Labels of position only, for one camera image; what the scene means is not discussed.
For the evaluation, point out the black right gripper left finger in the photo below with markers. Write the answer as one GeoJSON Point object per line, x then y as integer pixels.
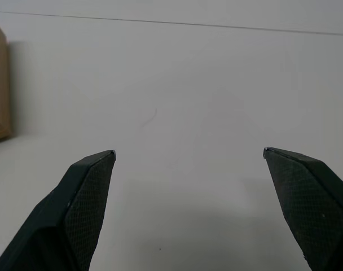
{"type": "Point", "coordinates": [64, 214]}

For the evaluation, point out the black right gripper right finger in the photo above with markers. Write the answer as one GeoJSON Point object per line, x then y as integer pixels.
{"type": "Point", "coordinates": [312, 203]}

